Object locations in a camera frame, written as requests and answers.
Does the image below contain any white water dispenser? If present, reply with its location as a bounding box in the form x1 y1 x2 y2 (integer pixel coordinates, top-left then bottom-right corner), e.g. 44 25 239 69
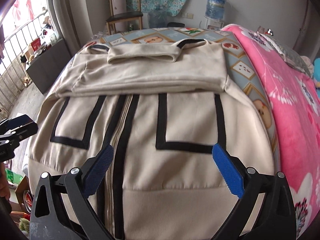
204 16 225 30

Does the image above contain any cream jacket with black trim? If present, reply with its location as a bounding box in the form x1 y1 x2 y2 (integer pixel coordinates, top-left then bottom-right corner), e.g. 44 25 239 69
28 38 274 239

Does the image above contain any blue striped pillow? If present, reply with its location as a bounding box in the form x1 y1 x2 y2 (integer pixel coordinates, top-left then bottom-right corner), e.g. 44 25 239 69
313 57 320 89

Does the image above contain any grey lace pillow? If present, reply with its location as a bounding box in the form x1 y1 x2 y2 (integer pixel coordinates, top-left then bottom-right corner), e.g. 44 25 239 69
261 34 314 77

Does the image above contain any black low cabinet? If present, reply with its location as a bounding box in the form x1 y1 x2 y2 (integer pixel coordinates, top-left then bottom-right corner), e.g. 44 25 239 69
27 39 71 94

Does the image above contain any grey curtain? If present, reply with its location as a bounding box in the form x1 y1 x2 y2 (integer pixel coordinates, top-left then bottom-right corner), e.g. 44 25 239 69
47 0 93 55

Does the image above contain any wooden chair with black seat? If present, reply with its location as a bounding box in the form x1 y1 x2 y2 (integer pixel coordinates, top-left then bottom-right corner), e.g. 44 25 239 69
105 0 144 35

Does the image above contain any person's left hand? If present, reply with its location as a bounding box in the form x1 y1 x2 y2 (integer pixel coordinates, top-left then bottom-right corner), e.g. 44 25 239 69
0 163 10 200

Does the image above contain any white cylindrical box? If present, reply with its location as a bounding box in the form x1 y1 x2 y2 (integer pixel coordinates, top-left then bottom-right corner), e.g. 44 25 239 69
111 0 126 15

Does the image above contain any pink floral blanket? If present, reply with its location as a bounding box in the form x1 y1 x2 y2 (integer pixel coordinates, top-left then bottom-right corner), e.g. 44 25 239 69
223 24 319 239

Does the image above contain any blue water jug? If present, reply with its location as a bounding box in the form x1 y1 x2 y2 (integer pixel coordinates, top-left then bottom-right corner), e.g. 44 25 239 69
205 0 227 20

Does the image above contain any metal balcony railing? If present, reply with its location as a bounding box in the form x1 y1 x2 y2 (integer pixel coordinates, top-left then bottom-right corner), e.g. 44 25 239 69
1 10 48 119

